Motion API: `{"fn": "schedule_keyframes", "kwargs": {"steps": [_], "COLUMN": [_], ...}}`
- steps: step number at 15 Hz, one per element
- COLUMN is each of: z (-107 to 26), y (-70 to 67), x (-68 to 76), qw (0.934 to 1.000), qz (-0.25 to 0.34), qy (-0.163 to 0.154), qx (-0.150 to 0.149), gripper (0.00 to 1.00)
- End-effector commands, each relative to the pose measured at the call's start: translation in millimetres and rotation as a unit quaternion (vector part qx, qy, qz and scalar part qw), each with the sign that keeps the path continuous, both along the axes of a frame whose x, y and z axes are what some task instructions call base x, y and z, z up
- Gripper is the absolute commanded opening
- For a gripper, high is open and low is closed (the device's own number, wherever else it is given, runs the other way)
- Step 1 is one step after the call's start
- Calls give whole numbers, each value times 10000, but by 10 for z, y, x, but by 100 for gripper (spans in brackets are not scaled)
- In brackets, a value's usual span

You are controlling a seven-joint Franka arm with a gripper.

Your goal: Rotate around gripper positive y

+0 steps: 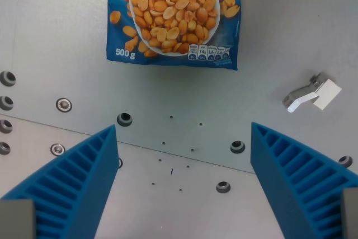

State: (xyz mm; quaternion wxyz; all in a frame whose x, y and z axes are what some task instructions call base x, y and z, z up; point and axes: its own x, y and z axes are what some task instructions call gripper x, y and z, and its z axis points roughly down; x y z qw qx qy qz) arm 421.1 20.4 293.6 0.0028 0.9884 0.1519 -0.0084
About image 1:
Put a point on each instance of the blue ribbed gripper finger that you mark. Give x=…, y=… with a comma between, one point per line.
x=296, y=177
x=81, y=183

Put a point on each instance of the silver hex socket screw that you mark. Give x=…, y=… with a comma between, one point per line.
x=58, y=149
x=120, y=163
x=64, y=105

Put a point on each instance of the grey threaded table insert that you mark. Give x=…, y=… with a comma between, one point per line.
x=4, y=147
x=223, y=187
x=5, y=103
x=237, y=147
x=7, y=78
x=5, y=126
x=124, y=119
x=345, y=161

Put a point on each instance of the grey metal clip with white tab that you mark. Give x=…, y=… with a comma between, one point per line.
x=313, y=93

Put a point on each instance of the blue peanut bag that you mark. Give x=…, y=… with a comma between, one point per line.
x=173, y=18

